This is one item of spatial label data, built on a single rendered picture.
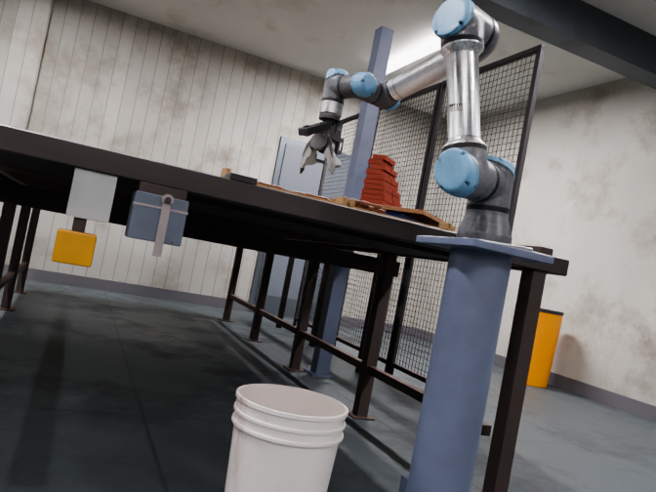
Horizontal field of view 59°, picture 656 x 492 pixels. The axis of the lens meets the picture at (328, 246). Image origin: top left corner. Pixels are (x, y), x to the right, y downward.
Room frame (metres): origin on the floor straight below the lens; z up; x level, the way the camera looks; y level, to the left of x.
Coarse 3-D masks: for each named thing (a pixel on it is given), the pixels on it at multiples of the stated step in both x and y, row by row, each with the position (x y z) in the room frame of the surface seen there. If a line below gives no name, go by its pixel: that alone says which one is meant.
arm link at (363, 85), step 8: (360, 72) 1.79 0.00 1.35; (368, 72) 1.77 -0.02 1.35; (344, 80) 1.81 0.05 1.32; (352, 80) 1.78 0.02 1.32; (360, 80) 1.76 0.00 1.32; (368, 80) 1.77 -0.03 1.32; (376, 80) 1.80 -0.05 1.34; (344, 88) 1.81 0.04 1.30; (352, 88) 1.79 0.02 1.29; (360, 88) 1.77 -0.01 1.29; (368, 88) 1.78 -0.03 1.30; (376, 88) 1.80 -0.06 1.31; (344, 96) 1.84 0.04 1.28; (352, 96) 1.82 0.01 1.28; (360, 96) 1.80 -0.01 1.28; (368, 96) 1.80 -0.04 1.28; (376, 96) 1.84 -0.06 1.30
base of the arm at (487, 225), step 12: (468, 204) 1.60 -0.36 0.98; (480, 204) 1.56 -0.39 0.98; (468, 216) 1.58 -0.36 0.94; (480, 216) 1.55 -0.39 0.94; (492, 216) 1.54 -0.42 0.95; (504, 216) 1.56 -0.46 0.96; (468, 228) 1.56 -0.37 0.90; (480, 228) 1.55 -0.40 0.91; (492, 228) 1.53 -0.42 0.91; (504, 228) 1.55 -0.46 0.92; (492, 240) 1.53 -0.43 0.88; (504, 240) 1.54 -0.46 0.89
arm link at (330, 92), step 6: (330, 72) 1.86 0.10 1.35; (336, 72) 1.85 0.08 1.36; (342, 72) 1.85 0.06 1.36; (330, 78) 1.86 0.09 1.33; (336, 78) 1.84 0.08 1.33; (324, 84) 1.88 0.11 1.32; (330, 84) 1.85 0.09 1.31; (336, 84) 1.83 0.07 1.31; (324, 90) 1.87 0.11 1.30; (330, 90) 1.85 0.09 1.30; (336, 90) 1.84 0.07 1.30; (324, 96) 1.87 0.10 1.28; (330, 96) 1.85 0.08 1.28; (336, 96) 1.85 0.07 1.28; (342, 102) 1.87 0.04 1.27
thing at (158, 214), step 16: (144, 192) 1.45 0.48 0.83; (160, 192) 1.48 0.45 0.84; (176, 192) 1.49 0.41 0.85; (144, 208) 1.45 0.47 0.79; (160, 208) 1.47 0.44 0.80; (176, 208) 1.48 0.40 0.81; (128, 224) 1.47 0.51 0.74; (144, 224) 1.46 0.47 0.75; (160, 224) 1.46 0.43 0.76; (176, 224) 1.49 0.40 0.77; (160, 240) 1.47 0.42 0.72; (176, 240) 1.49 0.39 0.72; (160, 256) 1.47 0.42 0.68
